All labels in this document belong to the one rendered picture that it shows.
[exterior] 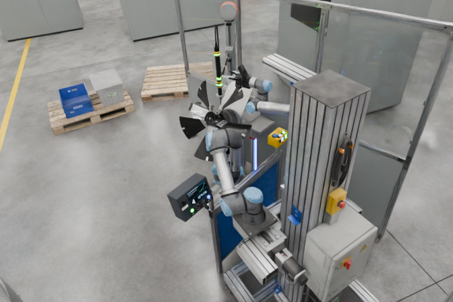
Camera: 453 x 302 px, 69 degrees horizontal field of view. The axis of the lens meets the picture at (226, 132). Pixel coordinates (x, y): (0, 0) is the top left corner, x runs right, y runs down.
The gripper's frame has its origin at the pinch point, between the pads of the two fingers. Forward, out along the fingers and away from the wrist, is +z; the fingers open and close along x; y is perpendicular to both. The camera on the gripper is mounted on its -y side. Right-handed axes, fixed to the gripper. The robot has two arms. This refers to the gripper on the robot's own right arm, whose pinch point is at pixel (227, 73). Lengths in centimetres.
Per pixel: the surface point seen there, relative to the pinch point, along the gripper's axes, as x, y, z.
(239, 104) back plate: 30, 46, 9
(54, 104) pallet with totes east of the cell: 35, 153, 355
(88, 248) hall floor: -105, 167, 106
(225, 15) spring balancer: 61, -19, 39
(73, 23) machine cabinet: 294, 148, 653
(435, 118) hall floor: 282, 166, -153
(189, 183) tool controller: -72, 42, -14
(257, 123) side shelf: 53, 80, 3
